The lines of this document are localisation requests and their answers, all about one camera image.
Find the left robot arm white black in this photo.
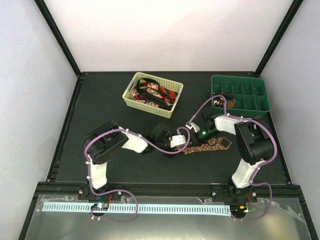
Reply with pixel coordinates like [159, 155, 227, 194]
[83, 120, 191, 200]

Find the red black striped tie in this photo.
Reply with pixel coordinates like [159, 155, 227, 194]
[135, 77, 178, 111]

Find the cream plastic basket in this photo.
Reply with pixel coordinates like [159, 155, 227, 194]
[122, 72, 184, 119]

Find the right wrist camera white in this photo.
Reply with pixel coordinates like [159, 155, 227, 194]
[185, 122, 200, 133]

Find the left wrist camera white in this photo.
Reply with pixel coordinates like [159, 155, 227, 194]
[170, 135, 187, 149]

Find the left black frame post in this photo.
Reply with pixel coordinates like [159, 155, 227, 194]
[34, 0, 82, 77]

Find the right black frame post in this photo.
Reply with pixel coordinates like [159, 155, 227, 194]
[254, 0, 304, 77]

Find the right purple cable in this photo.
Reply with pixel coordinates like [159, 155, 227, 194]
[187, 95, 278, 223]

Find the light blue slotted cable duct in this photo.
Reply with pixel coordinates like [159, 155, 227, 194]
[41, 202, 231, 217]

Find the right controller board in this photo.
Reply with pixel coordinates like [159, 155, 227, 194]
[230, 202, 256, 221]

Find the black frame post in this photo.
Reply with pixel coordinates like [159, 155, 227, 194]
[34, 0, 82, 77]
[254, 0, 304, 77]

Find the pink floral black tie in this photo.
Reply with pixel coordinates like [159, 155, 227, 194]
[129, 84, 164, 108]

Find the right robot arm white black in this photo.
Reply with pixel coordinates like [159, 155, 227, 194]
[186, 113, 278, 202]

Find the rolled dark floral tie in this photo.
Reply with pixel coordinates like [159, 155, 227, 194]
[212, 92, 236, 109]

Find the brown floral tie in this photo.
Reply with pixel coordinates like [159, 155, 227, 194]
[182, 137, 232, 155]

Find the controller board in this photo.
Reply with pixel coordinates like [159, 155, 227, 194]
[230, 202, 256, 221]
[90, 194, 112, 211]

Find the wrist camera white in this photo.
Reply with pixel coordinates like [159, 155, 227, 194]
[170, 135, 187, 149]
[185, 122, 200, 133]

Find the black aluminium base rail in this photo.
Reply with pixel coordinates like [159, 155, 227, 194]
[32, 182, 306, 206]

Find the left controller board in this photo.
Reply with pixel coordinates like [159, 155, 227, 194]
[90, 194, 112, 211]

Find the green divided organizer tray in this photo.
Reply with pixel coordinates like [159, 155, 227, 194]
[211, 75, 270, 118]

